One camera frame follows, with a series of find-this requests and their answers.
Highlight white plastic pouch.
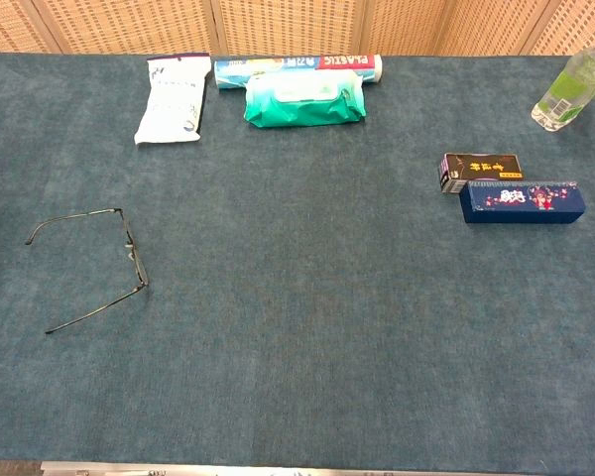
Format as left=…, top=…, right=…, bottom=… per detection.
left=133, top=52, right=212, bottom=146

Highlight green wet wipes pack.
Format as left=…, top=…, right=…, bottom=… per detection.
left=242, top=68, right=368, bottom=130

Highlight black box with gold text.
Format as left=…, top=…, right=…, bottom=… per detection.
left=437, top=152, right=526, bottom=195

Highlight woven rattan folding screen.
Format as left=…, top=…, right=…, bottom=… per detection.
left=0, top=0, right=595, bottom=58

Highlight thin-framed eyeglasses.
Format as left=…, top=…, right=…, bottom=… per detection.
left=25, top=207, right=150, bottom=335

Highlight clear bottle with green label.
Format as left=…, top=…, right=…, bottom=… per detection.
left=531, top=26, right=595, bottom=133

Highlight blue felt table cover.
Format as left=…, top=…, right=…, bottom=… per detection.
left=0, top=51, right=595, bottom=475

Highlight plastic wrap roll box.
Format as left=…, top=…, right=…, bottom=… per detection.
left=213, top=54, right=384, bottom=92

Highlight dark blue illustrated box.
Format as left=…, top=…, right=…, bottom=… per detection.
left=458, top=179, right=588, bottom=225

